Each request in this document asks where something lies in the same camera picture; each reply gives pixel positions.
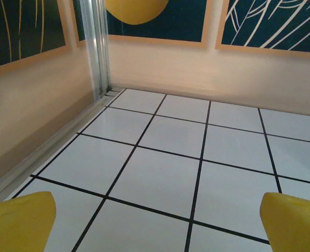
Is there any aluminium frame side rail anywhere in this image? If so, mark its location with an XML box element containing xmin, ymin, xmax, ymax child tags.
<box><xmin>0</xmin><ymin>88</ymin><xmax>127</xmax><ymax>204</ymax></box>

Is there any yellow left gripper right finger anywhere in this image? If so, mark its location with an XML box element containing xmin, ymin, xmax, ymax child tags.
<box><xmin>259</xmin><ymin>192</ymin><xmax>310</xmax><ymax>252</ymax></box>

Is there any aluminium frame post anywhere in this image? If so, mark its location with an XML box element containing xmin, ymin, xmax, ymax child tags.
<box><xmin>78</xmin><ymin>0</ymin><xmax>111</xmax><ymax>100</ymax></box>

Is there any panel with golden oval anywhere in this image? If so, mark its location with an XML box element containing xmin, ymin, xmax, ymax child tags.
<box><xmin>73</xmin><ymin>0</ymin><xmax>213</xmax><ymax>49</ymax></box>

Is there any panel with leaf drawing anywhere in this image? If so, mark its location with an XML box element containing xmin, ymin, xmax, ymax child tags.
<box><xmin>215</xmin><ymin>0</ymin><xmax>310</xmax><ymax>60</ymax></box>

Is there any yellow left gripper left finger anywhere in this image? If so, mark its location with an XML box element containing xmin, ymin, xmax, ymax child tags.
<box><xmin>0</xmin><ymin>191</ymin><xmax>57</xmax><ymax>252</ymax></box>

